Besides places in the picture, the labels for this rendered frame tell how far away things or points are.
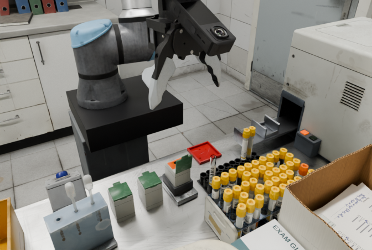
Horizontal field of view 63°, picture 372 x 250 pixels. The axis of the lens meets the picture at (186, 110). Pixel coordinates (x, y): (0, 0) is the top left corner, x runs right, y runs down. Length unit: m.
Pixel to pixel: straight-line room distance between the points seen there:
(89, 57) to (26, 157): 1.66
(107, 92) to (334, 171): 0.61
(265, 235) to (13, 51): 1.89
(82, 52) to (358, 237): 0.75
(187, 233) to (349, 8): 1.88
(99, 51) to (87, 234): 0.48
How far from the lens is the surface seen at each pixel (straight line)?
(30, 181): 2.23
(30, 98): 2.29
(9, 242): 0.58
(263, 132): 0.83
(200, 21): 0.45
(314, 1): 2.43
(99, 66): 0.88
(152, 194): 0.66
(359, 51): 0.75
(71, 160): 2.29
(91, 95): 0.91
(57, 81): 2.27
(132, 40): 0.87
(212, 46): 0.43
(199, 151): 0.82
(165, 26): 0.49
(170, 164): 0.67
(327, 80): 0.80
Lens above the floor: 1.40
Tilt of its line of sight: 31 degrees down
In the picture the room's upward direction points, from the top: straight up
